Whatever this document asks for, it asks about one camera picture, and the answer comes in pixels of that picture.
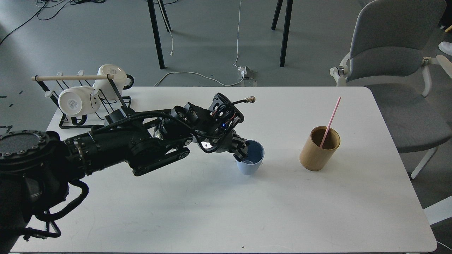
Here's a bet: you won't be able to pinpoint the white power cable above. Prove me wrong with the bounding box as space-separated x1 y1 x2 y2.
154 0 245 87

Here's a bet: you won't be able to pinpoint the pink chopstick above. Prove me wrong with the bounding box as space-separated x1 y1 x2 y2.
319 96 341 148

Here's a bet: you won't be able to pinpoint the white mug on rack front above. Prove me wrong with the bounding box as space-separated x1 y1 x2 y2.
58 86 101 117

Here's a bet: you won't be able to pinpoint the white mug on rack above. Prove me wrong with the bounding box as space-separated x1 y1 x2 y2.
58 86 101 117
93 64 135 100

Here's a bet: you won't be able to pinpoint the black floor cables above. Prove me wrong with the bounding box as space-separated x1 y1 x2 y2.
0 0 106 44

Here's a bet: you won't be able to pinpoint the black table leg left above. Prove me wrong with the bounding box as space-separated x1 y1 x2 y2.
147 0 172 69

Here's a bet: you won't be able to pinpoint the grey office chair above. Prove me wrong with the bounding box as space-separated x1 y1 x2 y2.
329 0 451 179

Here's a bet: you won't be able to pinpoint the black wire cup rack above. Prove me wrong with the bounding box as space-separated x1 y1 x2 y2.
32 71 131 129

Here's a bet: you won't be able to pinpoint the bamboo cylinder holder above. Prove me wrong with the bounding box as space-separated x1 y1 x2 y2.
299 126 341 171

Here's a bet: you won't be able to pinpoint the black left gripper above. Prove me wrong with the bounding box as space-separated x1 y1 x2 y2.
191 93 249 162

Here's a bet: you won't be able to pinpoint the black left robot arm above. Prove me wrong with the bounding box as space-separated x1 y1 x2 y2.
0 93 255 254

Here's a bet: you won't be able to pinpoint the white power plug adapter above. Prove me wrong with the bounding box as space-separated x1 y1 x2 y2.
238 66 256 79

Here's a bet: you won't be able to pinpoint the black table leg right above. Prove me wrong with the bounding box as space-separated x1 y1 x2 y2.
271 0 293 67

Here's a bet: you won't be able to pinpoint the white mug on rack rear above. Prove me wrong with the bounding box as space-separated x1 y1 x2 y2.
93 64 135 100

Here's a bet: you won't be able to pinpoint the black table leg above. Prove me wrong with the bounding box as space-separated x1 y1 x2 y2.
147 0 172 69
271 0 293 67

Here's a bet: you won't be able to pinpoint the blue plastic cup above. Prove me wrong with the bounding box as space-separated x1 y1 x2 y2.
236 140 265 176

